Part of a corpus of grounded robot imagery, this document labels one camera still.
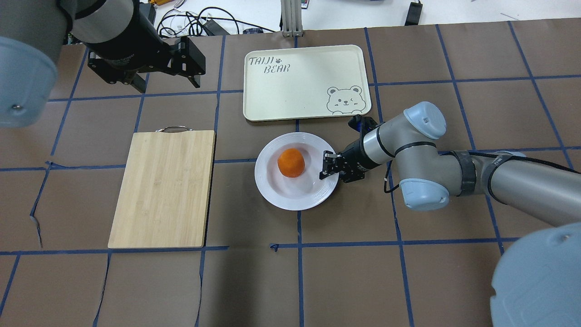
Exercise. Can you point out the white round plate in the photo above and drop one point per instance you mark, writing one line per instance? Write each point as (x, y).
(300, 193)

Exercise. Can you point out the orange fruit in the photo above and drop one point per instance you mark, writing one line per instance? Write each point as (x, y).
(291, 163)

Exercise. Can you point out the cream bear tray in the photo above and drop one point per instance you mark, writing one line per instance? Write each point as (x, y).
(305, 83)

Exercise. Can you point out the black power adapter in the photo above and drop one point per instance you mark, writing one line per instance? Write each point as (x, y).
(414, 13)

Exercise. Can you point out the bamboo cutting board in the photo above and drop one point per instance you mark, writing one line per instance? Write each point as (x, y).
(164, 197)

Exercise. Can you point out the aluminium frame post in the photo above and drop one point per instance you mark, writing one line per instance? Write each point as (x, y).
(291, 18)

